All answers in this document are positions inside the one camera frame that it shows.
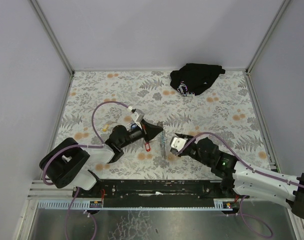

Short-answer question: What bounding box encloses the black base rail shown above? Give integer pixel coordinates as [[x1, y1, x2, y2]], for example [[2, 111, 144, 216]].
[[77, 179, 237, 207]]

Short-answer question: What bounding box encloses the red key tag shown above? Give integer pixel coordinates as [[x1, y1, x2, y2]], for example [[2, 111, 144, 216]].
[[145, 142, 151, 152]]

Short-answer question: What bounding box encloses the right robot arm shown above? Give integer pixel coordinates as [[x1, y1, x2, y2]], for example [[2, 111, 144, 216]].
[[170, 133, 304, 219]]

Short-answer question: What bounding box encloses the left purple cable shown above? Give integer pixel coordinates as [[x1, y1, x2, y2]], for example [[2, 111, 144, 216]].
[[41, 101, 132, 240]]

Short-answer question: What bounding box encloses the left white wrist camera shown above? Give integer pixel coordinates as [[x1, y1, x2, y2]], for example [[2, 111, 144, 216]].
[[131, 108, 144, 126]]

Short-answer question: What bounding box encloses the white cable duct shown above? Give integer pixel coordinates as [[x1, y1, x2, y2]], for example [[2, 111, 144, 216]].
[[38, 200, 238, 212]]

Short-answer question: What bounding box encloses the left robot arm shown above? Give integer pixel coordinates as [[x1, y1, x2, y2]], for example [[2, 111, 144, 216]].
[[39, 120, 164, 190]]

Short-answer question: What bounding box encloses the floral table mat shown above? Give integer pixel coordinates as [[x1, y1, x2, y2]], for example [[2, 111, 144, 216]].
[[54, 71, 274, 180]]

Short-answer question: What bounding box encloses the grey keyring with blue handle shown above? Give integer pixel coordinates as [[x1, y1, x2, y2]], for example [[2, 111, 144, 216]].
[[157, 121, 167, 160]]

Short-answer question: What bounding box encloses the black cloth bag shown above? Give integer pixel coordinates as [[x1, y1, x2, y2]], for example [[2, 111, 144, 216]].
[[170, 63, 225, 97]]

